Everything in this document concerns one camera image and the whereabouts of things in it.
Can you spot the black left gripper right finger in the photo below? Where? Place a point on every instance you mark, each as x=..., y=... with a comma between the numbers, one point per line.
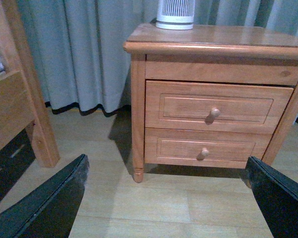
x=276, y=196

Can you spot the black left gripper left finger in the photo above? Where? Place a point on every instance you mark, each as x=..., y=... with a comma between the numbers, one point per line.
x=50, y=210

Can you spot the wooden drawer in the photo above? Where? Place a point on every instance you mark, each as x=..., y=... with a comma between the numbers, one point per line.
x=203, y=148
x=215, y=107

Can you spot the wooden nightstand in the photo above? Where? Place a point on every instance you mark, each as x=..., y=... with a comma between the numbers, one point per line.
x=236, y=55

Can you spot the grey curtain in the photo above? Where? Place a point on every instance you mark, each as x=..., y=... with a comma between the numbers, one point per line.
x=77, y=45

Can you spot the white cylindrical air purifier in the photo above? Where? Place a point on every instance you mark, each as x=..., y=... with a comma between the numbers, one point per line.
x=175, y=14

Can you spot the wooden bed frame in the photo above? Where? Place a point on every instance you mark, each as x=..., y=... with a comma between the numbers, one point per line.
x=21, y=101

